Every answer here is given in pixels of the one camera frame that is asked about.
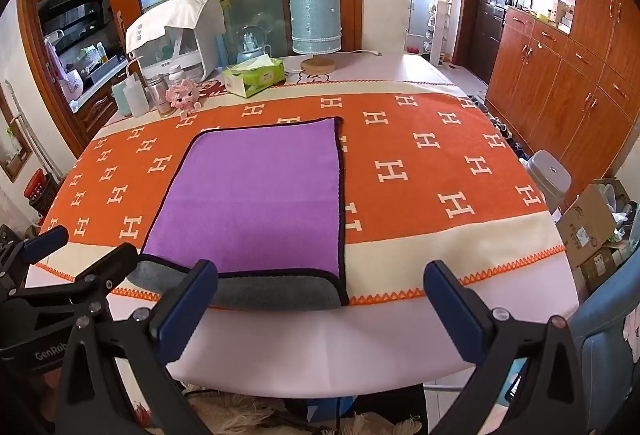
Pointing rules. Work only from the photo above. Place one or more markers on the dark entrance door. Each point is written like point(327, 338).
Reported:
point(492, 10)

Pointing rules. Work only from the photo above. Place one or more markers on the white squeeze bottle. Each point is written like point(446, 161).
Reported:
point(136, 97)

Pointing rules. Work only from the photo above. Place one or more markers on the wooden wall cabinet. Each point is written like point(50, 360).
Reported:
point(565, 85)

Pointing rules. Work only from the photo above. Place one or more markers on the blue chair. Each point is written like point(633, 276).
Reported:
point(600, 355)

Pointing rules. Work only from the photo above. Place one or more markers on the red crate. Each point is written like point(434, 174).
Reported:
point(39, 190)

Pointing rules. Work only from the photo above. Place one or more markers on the wooden picture frame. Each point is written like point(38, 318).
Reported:
point(12, 145)

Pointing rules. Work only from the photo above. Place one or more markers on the small white pill bottle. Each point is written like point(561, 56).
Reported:
point(175, 76)

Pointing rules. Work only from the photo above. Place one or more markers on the white countertop appliance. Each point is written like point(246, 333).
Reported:
point(185, 50)

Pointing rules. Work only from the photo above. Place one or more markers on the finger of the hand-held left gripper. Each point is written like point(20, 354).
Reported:
point(102, 267)
point(46, 242)

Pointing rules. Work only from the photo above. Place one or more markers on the white cloth cover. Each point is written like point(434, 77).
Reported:
point(175, 17)

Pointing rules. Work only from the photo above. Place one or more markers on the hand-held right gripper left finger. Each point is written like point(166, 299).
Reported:
point(186, 315)

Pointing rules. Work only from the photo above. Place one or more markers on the white shelf rack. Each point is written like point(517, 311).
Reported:
point(440, 30)

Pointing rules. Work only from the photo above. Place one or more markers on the grey plastic stool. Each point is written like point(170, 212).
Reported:
point(547, 175)

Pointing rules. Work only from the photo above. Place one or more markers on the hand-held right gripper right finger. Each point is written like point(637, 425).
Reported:
point(456, 315)

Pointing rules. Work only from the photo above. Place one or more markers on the blue table lamp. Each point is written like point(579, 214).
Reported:
point(315, 22)

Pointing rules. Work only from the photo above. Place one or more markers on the pink plush toy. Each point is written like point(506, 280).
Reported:
point(182, 97)

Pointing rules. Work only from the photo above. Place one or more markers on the purple towel with black trim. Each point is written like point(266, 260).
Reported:
point(260, 195)

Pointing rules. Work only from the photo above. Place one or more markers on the glass snow globe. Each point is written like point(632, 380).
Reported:
point(251, 45)

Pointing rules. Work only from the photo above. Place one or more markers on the orange patterned blanket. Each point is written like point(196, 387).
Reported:
point(430, 165)

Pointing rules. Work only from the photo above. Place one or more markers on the glass jar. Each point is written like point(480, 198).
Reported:
point(161, 97)

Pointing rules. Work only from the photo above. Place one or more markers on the teal plastic cup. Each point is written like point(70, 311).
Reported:
point(120, 100)

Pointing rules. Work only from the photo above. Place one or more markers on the green tissue box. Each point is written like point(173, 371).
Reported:
point(254, 77)

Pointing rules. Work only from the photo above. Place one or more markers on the cardboard box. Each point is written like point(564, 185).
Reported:
point(597, 267)
point(585, 225)

